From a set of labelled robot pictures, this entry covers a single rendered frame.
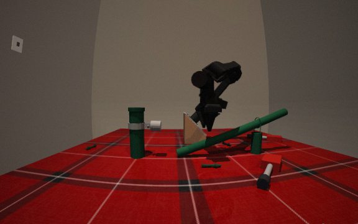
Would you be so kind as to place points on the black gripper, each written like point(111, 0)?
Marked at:
point(207, 111)

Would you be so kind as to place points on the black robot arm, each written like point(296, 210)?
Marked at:
point(226, 73)

